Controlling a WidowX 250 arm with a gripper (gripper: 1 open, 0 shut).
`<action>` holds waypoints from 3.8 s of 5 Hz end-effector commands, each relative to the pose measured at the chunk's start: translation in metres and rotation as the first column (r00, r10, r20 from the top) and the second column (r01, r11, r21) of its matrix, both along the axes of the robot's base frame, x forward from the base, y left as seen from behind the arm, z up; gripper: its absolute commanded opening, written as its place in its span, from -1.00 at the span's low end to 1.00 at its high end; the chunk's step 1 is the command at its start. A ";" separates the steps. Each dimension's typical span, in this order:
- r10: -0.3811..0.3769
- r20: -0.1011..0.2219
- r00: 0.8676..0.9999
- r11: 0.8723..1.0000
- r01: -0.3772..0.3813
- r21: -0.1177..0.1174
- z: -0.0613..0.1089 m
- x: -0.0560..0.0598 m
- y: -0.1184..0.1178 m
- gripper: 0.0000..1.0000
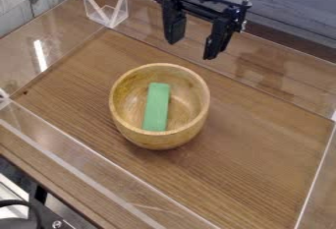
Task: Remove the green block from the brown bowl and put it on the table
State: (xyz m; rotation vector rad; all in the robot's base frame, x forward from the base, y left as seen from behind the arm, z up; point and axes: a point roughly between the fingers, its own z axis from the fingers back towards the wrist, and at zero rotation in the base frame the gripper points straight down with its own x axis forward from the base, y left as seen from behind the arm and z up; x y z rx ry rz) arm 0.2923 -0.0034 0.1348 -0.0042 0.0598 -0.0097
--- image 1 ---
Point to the brown wooden bowl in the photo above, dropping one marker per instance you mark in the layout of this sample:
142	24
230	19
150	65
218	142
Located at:
188	108

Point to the green rectangular block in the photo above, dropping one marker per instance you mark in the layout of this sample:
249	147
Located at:
156	108

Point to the clear acrylic front barrier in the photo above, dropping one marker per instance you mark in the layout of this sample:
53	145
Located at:
109	195

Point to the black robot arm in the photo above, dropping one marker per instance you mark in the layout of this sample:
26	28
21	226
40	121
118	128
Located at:
224	13

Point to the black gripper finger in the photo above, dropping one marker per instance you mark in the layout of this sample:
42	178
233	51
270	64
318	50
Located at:
221	31
173	21

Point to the black device with knob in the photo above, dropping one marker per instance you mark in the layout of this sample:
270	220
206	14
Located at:
50	220

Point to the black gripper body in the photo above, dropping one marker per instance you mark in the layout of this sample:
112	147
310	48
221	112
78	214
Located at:
205	7

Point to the black table leg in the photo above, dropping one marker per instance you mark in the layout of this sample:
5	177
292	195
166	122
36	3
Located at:
40	194

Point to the clear acrylic corner bracket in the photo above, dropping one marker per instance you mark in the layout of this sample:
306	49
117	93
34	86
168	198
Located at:
106	15

